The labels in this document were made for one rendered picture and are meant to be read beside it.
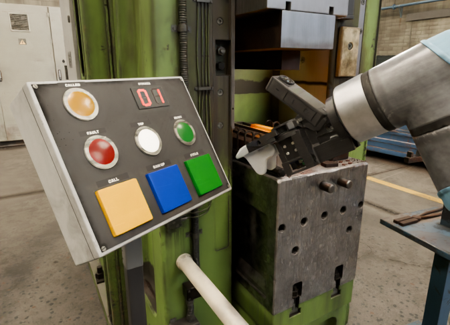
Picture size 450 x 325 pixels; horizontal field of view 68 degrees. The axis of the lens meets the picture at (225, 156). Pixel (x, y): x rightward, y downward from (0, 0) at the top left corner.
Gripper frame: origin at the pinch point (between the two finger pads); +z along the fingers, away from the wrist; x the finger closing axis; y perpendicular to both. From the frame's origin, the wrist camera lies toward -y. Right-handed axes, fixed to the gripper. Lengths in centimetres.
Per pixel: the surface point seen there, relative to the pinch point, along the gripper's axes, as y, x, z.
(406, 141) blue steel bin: 58, 416, 53
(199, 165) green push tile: -1.2, -0.6, 10.4
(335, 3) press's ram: -29, 53, -15
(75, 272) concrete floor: 20, 44, 180
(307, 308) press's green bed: 55, 43, 32
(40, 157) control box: -11.2, -26.8, 15.9
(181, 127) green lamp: -9.7, -0.4, 10.7
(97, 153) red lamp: -8.5, -20.8, 10.8
